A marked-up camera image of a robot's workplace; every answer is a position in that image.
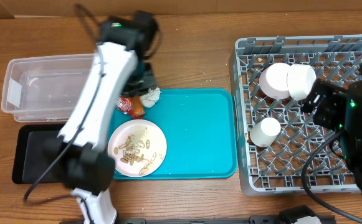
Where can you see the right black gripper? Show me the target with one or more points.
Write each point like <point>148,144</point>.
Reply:
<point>321,101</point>

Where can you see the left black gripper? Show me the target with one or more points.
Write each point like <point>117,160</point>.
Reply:
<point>149,81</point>

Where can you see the white tissue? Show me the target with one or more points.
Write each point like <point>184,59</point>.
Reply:
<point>149,99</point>

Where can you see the red snack wrapper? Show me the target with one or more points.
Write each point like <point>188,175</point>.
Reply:
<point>125,105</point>

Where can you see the orange carrot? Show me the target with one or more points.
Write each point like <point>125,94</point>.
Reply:
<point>138,109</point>

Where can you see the pale green bowl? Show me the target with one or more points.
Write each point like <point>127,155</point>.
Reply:
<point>300,80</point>

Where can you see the white plate with food scraps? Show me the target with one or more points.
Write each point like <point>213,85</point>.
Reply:
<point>138,147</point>

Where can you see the pale green cup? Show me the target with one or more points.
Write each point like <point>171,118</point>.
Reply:
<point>264,133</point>

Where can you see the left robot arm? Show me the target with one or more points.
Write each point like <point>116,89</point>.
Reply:
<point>77,156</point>

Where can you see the teal serving tray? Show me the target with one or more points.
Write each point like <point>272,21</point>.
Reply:
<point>199,127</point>

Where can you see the clear plastic storage bin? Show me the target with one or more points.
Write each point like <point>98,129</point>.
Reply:
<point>44,89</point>

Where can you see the black plastic tray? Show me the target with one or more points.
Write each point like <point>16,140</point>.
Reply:
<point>29,161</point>

